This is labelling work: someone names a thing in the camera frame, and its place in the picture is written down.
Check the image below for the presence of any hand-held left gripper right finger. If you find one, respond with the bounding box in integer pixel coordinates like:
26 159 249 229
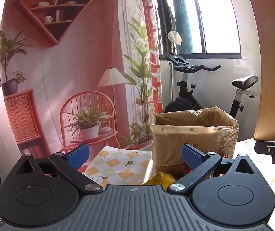
167 144 256 195

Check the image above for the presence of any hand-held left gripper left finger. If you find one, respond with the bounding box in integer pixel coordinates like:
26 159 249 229
14 143 104 195

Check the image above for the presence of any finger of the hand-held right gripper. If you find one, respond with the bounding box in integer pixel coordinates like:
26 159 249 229
255 140 275 154

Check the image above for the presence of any brown paper bag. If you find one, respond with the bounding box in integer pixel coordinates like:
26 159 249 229
150 106 239 174

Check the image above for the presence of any yellow snack packet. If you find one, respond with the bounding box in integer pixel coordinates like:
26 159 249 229
143 172 177 186

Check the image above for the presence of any checked floral tablecloth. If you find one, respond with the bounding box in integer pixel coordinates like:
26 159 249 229
80 137 275 229

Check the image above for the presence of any wooden panel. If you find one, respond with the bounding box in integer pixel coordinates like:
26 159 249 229
243 0 275 141

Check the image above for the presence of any black exercise bike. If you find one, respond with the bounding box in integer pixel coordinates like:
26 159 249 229
164 52 259 121

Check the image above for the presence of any printed room backdrop cloth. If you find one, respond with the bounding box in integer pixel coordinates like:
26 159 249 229
0 0 163 159

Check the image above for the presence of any pole with white cloth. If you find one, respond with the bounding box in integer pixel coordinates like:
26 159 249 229
167 31 183 104

